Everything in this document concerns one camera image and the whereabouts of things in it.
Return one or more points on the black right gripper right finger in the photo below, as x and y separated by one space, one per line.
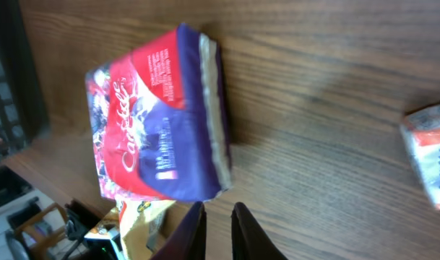
249 240

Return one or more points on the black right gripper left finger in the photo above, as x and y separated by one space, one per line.
188 241

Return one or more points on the yellow snack packet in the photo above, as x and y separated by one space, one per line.
140 223

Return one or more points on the red purple pad packet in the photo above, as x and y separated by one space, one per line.
158 121

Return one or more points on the small orange white tissue pack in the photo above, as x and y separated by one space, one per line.
420 131

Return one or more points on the dark grey plastic basket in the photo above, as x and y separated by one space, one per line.
23 113

